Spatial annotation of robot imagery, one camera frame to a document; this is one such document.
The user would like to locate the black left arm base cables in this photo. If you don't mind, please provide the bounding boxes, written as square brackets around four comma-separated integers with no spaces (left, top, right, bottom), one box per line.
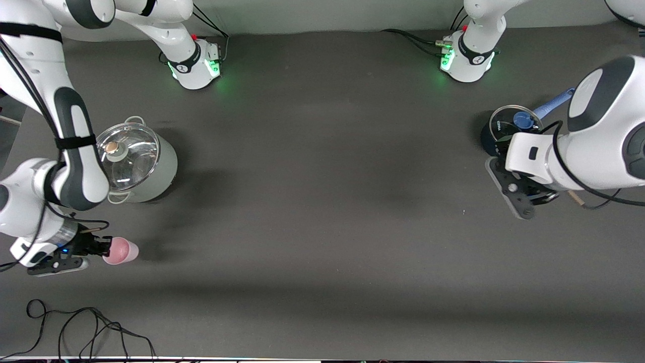
[380,10,469,56]

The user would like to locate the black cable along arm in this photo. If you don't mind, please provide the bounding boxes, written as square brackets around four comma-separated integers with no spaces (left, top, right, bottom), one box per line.
[539,120,645,208]
[0,38,109,270]

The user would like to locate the black arm base cables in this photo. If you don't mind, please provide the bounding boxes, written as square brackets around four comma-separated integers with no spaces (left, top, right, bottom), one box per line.
[380,10,469,56]
[184,8,230,64]

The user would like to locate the pink plastic cup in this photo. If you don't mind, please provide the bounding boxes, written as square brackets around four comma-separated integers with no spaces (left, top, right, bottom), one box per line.
[102,237,139,265]

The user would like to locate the glass lid with blue knob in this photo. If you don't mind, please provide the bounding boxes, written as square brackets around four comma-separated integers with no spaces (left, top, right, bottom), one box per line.
[490,105,544,148]

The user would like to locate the black right arm base cables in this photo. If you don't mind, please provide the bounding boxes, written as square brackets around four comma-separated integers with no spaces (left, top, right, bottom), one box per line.
[184,8,230,64]

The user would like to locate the glass lid with wooden knob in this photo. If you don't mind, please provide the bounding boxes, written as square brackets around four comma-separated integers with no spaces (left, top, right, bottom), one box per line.
[96,123,160,191]

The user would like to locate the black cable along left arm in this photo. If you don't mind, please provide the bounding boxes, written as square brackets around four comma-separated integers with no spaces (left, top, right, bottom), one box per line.
[539,120,645,208]

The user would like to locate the black cable along right arm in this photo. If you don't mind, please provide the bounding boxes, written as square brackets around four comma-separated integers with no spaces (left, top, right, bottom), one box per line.
[0,38,109,270]

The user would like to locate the loose thin black cable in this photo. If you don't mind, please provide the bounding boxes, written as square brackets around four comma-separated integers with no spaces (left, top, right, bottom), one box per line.
[0,299,157,359]

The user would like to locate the dark blue saucepan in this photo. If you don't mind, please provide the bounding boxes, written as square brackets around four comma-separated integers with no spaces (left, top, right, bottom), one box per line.
[480,88,575,157]

